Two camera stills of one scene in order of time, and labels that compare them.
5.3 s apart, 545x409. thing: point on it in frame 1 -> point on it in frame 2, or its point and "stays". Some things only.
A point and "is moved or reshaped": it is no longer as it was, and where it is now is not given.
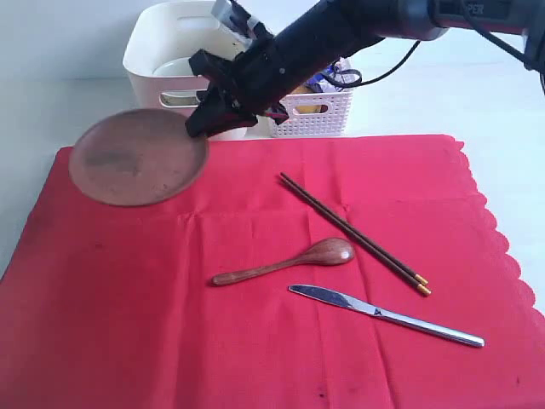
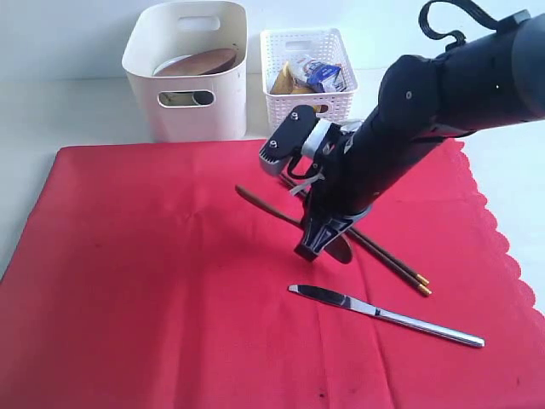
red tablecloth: (298, 273) stays
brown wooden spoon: (330, 251) -> (340, 251)
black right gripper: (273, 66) -> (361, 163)
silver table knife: (390, 317) stays
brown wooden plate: (137, 158) is moved or reshaped
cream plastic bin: (161, 39) stays
